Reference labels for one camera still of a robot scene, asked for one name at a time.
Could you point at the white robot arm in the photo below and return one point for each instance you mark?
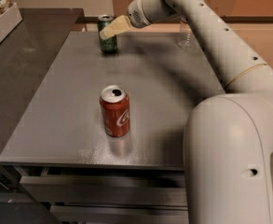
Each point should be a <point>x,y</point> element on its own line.
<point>228,139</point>

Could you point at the steel drawer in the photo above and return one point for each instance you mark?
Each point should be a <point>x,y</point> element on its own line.
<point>111,215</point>
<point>108,186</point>

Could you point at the upper steel drawer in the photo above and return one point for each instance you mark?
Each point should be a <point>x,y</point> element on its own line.
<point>108,186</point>

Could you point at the green soda can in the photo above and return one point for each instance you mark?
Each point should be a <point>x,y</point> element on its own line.
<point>110,44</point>

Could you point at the lower steel drawer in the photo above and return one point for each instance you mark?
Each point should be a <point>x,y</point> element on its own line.
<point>111,215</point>

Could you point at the red coke can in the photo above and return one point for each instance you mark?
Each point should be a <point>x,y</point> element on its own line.
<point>115,107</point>

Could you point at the clear plastic water bottle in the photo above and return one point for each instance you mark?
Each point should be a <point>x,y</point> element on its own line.
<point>185,35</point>

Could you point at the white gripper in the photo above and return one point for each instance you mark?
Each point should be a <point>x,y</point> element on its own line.
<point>137,16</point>

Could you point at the white snack box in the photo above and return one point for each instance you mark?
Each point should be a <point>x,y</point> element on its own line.
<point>9,21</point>

